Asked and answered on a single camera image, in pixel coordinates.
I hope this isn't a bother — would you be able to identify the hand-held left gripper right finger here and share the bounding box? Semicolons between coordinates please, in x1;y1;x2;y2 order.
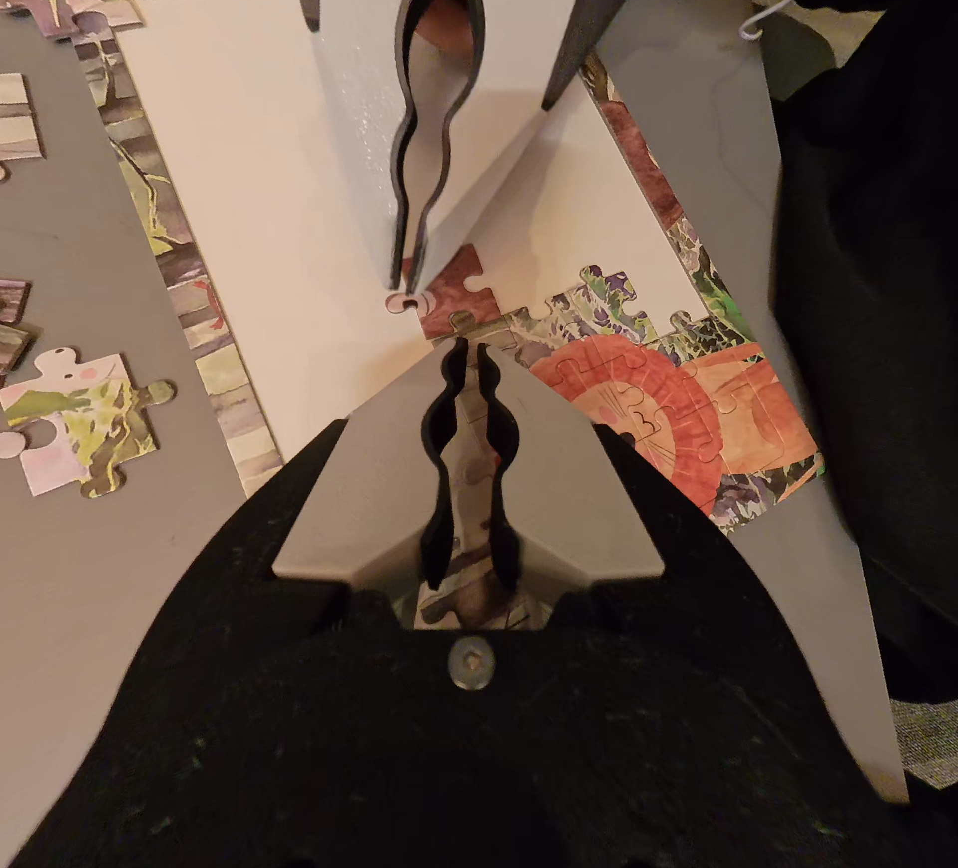
475;342;667;620

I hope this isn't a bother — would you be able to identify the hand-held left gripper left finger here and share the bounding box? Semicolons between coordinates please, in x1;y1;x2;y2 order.
270;338;470;623

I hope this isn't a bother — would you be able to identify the puzzle frame tray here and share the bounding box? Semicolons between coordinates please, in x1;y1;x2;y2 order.
75;0;828;536

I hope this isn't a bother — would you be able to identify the brown puzzle piece pink tab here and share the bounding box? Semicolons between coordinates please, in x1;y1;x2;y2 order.
385;243;501;342

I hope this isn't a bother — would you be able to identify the pile of puzzle pieces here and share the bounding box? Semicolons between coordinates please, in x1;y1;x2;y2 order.
0;0;199;500

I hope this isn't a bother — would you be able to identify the person's right hand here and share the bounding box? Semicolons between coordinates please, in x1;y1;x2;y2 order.
414;0;478;58

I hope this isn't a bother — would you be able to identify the person's black clothing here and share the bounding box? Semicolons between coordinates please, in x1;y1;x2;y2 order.
651;0;958;704

